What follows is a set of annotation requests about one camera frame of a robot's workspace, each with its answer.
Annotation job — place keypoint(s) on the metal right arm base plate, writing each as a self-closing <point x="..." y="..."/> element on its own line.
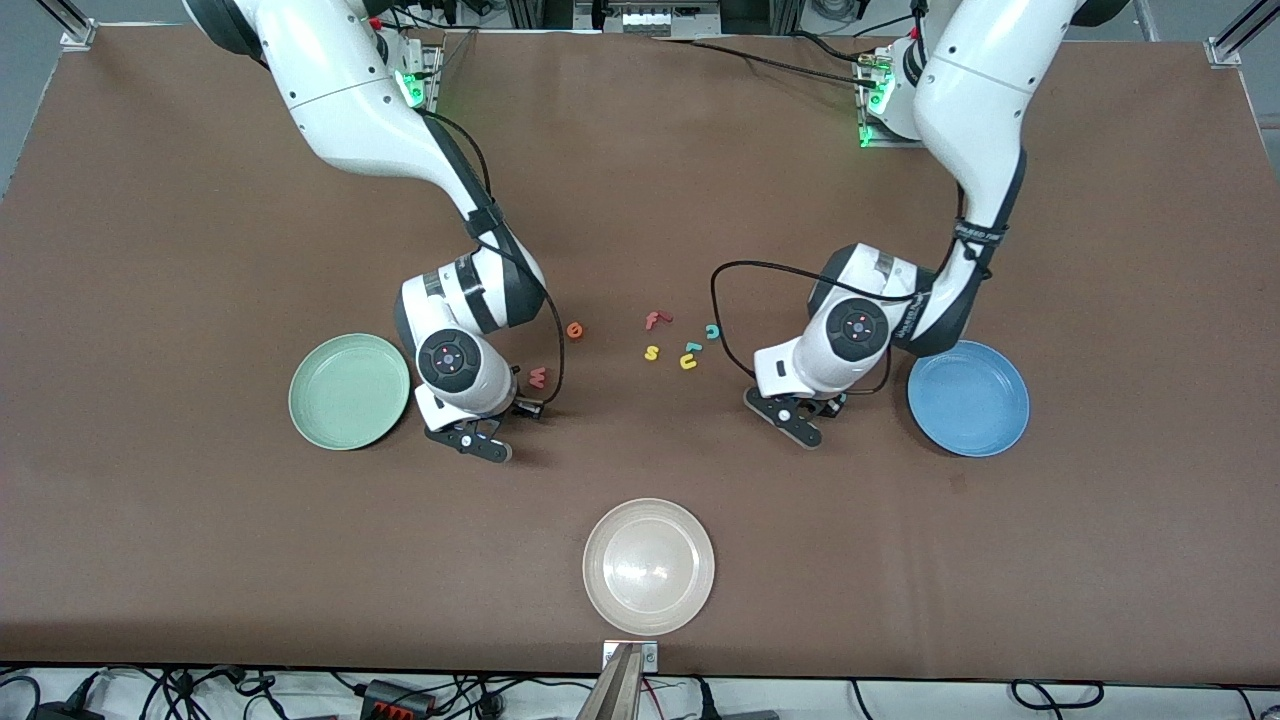
<point x="432" y="70"/>

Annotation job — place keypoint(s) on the grey device box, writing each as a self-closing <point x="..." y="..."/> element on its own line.
<point x="650" y="20"/>

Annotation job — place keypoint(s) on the black orange power strip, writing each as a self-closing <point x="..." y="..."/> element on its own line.
<point x="395" y="700"/>

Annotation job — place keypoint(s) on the aluminium corner bracket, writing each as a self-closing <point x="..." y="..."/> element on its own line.
<point x="78" y="35"/>
<point x="1222" y="50"/>

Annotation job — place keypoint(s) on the red letter f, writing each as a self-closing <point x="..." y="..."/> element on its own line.
<point x="652" y="321"/>

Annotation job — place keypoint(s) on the red letter w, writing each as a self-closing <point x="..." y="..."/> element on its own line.
<point x="538" y="378"/>

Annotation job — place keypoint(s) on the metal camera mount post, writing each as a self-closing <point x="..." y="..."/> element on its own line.
<point x="615" y="695"/>

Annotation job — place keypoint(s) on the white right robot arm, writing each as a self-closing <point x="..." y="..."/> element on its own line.
<point x="340" y="100"/>

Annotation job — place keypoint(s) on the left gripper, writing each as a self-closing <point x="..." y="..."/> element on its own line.
<point x="833" y="403"/>

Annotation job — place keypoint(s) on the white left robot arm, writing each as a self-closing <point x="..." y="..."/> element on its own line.
<point x="975" y="100"/>

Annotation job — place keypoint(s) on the beige plate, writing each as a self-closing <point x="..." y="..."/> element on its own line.
<point x="648" y="567"/>

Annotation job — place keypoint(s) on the brown table mat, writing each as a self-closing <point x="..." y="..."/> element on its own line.
<point x="640" y="200"/>

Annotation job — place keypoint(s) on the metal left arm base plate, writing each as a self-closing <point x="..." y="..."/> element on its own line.
<point x="890" y="143"/>

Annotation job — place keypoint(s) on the green plate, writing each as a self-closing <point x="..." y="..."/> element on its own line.
<point x="350" y="392"/>

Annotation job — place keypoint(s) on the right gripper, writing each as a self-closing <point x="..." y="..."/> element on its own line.
<point x="508" y="405"/>

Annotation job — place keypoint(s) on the blue plate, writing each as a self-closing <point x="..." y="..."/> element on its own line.
<point x="975" y="405"/>

